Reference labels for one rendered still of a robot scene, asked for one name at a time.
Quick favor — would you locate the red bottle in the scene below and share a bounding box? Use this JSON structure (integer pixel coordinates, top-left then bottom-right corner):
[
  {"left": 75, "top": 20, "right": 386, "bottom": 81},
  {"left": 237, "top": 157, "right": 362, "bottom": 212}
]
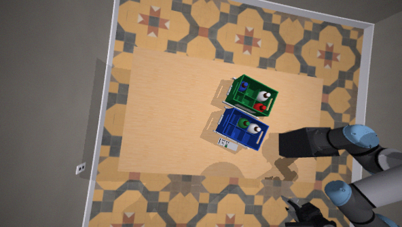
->
[{"left": 253, "top": 103, "right": 266, "bottom": 112}]

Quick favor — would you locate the blue crate with dividers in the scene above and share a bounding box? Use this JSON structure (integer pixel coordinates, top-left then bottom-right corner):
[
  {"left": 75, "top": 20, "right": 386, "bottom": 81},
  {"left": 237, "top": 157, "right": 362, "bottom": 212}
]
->
[{"left": 216, "top": 108, "right": 263, "bottom": 149}]

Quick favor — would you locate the blue bottle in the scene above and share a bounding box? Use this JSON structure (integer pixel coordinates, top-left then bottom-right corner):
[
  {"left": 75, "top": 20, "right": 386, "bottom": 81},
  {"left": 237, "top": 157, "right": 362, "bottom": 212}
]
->
[{"left": 238, "top": 81, "right": 248, "bottom": 92}]

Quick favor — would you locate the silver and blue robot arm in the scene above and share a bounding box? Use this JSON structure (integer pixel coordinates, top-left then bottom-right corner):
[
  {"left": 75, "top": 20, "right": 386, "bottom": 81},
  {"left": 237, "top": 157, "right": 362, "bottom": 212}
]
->
[{"left": 311, "top": 124, "right": 402, "bottom": 227}]

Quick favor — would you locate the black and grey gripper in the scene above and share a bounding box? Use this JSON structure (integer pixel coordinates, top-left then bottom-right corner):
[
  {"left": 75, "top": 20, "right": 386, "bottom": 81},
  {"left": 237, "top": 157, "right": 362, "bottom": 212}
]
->
[{"left": 281, "top": 196, "right": 337, "bottom": 227}]

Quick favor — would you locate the green crate with dividers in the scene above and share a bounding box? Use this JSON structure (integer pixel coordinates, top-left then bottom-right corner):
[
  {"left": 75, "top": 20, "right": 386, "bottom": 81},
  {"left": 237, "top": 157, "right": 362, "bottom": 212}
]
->
[{"left": 225, "top": 74, "right": 273, "bottom": 117}]

